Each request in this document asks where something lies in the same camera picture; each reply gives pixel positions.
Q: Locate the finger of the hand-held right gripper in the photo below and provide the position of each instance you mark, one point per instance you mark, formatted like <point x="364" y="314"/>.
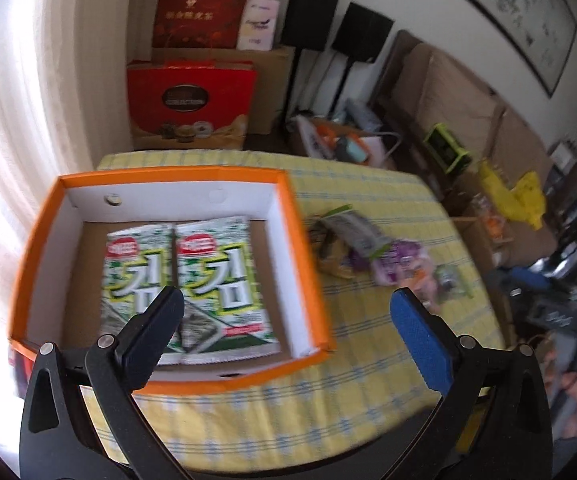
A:
<point x="528" y="276"/>

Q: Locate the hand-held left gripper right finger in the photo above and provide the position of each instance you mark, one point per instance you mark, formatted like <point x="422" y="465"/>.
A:
<point x="418" y="335"/>

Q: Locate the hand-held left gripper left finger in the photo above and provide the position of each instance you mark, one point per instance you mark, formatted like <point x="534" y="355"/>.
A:
<point x="153" y="325"/>

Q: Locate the orange snack packet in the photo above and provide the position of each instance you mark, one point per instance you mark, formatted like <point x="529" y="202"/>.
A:
<point x="426" y="285"/>

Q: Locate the green white seaweed packet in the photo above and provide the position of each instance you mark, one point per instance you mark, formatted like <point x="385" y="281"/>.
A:
<point x="128" y="270"/>
<point x="223" y="280"/>

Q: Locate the small green snack packet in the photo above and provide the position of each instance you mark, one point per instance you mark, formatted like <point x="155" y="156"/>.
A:
<point x="452" y="280"/>

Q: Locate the large purple jelly packet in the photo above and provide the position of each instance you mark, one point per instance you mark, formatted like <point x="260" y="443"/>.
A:
<point x="401" y="260"/>

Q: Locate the small purple jelly packet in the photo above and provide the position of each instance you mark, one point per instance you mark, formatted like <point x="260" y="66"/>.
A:
<point x="358" y="258"/>

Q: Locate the orange cardboard box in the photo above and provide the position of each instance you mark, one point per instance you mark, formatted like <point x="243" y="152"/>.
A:
<point x="313" y="285"/>

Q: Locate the grey green seaweed packet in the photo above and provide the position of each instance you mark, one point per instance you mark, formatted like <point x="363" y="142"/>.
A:
<point x="356" y="230"/>

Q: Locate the gold snack packet dark window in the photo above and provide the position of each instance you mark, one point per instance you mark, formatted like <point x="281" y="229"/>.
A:
<point x="324" y="240"/>

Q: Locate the orange packets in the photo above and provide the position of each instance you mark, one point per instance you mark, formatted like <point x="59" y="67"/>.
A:
<point x="491" y="220"/>

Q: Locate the yellow plastic bag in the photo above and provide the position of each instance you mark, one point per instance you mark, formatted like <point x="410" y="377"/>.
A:
<point x="523" y="200"/>

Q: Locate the yellow checked tablecloth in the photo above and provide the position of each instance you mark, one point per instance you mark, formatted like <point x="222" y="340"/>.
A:
<point x="368" y="200"/>

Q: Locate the green black box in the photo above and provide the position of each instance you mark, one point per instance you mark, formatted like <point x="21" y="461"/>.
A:
<point x="446" y="147"/>

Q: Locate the open cardboard box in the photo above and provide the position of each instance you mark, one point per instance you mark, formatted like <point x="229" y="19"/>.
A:
<point x="378" y="152"/>

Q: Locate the brown sofa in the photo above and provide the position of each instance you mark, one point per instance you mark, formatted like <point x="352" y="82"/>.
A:
<point x="458" y="90"/>

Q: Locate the orange teal tool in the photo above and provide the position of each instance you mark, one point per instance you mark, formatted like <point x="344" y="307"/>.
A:
<point x="351" y="147"/>

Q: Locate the white printed booklet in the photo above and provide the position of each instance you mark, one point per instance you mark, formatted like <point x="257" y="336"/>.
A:
<point x="311" y="137"/>

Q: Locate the blue white box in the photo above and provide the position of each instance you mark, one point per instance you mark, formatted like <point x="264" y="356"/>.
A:
<point x="363" y="112"/>

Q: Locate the red chocolate gift box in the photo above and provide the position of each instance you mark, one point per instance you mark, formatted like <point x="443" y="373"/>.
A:
<point x="188" y="95"/>

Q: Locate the dark red gift bag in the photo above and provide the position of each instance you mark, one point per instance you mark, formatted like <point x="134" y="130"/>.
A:
<point x="198" y="10"/>

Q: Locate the white pink box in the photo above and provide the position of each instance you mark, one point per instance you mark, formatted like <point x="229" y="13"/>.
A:
<point x="258" y="22"/>

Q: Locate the framed wall picture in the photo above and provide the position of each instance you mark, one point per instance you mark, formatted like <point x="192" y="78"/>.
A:
<point x="508" y="5"/>

